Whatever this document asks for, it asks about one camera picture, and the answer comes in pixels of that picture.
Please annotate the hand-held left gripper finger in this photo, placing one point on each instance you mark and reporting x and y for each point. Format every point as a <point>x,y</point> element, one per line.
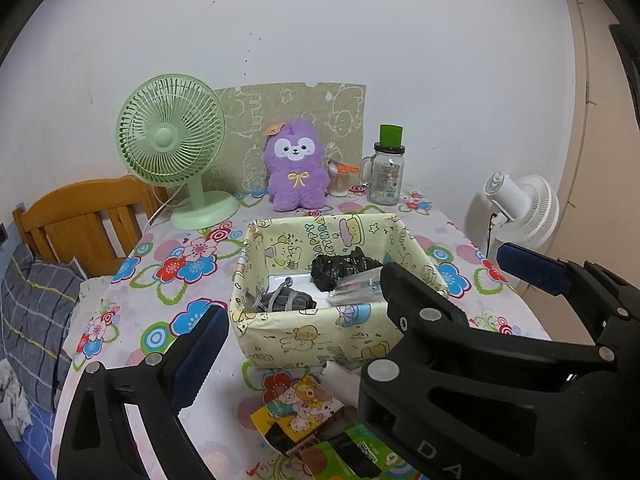
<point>197,360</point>

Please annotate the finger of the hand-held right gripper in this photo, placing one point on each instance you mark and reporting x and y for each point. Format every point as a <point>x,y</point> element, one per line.
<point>430,305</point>
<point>535,267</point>

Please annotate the clear plastic packet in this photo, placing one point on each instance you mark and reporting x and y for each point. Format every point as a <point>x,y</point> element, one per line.
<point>357,290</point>

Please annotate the black plastic bag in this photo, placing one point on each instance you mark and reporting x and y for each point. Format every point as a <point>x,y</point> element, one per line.
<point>335,267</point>

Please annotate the yellow cartoon storage box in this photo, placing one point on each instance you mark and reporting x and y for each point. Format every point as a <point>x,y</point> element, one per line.
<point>300,335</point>

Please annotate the yellow cartoon tissue pack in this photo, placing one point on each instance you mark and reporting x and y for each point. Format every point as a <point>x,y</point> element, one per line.
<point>300,405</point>

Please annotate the white soft packet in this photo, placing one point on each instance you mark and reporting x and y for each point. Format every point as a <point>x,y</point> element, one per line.
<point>340,377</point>

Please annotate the green tissue packet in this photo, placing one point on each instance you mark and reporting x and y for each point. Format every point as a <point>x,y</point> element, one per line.
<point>340,460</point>

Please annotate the white standing fan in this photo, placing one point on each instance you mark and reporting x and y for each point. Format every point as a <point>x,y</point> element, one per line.
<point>532,205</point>

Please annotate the white bed sheet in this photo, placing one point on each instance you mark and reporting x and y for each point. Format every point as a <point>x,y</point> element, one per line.
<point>95,290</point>

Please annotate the glass jar mug green lid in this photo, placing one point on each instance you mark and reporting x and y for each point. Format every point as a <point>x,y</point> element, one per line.
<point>385,180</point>

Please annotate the cotton swab tub orange lid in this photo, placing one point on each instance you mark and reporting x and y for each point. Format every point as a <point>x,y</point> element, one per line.
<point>341,182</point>

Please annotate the grey plaid pillow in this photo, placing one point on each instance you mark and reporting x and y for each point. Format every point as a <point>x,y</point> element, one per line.
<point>35,320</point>

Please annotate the beige door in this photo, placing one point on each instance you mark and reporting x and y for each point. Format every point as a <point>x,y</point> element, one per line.
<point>600,110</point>

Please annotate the purple plush toy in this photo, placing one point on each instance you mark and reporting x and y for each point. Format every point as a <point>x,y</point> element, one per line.
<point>295,175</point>

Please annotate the crumpled white cloth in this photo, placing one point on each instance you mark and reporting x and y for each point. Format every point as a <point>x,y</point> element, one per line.
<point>12,400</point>

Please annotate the blue checked bed sheet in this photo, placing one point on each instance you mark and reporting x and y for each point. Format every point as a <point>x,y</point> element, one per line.
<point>27,455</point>

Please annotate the wooden bed headboard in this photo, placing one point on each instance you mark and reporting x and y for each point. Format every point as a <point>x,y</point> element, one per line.
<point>75,205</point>

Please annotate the green desk fan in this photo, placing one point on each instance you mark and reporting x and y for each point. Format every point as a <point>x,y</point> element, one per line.
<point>167,135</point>

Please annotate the green cartoon patterned board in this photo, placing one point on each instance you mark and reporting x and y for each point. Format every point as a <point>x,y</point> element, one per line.
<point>310,102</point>

